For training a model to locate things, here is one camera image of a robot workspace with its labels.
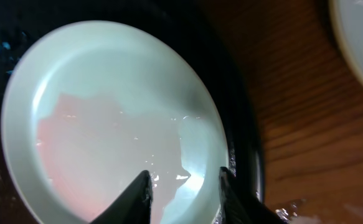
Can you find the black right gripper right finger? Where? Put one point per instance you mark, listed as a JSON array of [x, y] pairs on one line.
[[240, 208]]

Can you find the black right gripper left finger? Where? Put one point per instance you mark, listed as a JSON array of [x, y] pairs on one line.
[[133, 206]]

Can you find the light green plate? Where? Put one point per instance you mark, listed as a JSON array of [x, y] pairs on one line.
[[92, 104], [347, 25]]

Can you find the round black tray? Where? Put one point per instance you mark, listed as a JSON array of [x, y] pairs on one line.
[[181, 25]]

